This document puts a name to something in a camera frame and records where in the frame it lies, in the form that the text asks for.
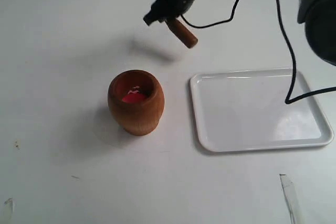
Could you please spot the red object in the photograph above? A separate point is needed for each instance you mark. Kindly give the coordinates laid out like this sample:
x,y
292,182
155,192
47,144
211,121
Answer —
x,y
134,97

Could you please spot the wooden pestle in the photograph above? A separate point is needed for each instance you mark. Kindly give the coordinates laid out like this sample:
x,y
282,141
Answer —
x,y
182,33

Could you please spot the clear tape piece left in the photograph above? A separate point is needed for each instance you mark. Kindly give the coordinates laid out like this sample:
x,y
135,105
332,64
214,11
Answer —
x,y
8,209

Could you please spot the wooden mortar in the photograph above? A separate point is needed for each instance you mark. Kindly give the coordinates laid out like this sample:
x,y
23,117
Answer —
x,y
136,118

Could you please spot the clear tape strip right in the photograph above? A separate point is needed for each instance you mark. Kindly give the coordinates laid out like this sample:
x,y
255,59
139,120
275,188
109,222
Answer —
x,y
291,199

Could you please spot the white rectangular tray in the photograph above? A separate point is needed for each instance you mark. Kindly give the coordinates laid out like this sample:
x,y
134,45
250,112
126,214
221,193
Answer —
x,y
246,111

